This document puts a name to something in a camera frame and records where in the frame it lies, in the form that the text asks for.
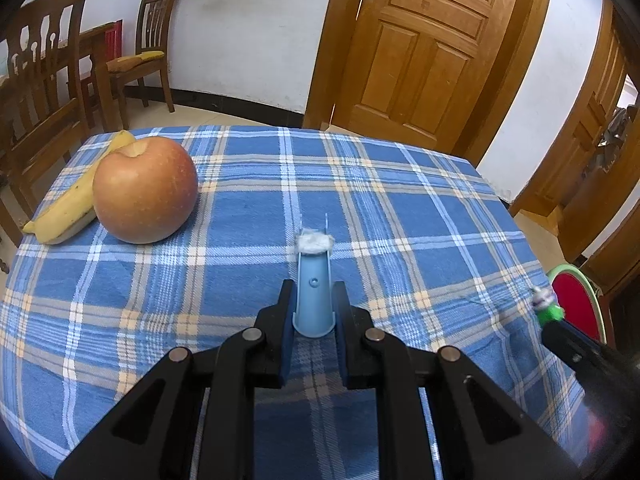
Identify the red chair back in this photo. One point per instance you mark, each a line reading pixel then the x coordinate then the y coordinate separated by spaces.
pixel 113 41

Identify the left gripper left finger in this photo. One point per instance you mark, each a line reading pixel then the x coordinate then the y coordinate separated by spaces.
pixel 192 414

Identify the yellow banana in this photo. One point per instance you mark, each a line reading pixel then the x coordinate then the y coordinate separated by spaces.
pixel 73 210

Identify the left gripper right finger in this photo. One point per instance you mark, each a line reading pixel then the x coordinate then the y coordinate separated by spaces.
pixel 437 413

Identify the open wooden door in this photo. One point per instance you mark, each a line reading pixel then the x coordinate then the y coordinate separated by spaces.
pixel 569 186

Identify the yellow seat cushion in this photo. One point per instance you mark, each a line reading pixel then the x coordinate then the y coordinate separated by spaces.
pixel 129 62

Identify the far wooden chair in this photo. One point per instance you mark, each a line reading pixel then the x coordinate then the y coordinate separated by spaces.
pixel 152 33

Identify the blue plastic tube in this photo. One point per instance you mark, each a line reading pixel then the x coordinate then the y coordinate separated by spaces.
pixel 314 314

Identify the red apple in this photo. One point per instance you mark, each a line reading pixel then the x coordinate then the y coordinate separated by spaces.
pixel 145 191

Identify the wooden chair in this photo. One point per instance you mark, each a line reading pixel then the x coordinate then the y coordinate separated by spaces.
pixel 42 113
pixel 152 33

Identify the green toy figure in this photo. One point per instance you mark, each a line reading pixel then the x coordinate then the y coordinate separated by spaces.
pixel 545 306

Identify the closed wooden door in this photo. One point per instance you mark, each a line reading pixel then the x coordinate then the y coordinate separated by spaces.
pixel 440 74

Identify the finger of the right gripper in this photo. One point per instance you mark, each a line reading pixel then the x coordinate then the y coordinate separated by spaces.
pixel 610 381

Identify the blue plaid tablecloth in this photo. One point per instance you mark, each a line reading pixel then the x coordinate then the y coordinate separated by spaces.
pixel 420 240

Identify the near wooden chair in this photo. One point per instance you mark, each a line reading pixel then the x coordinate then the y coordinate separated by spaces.
pixel 42 113

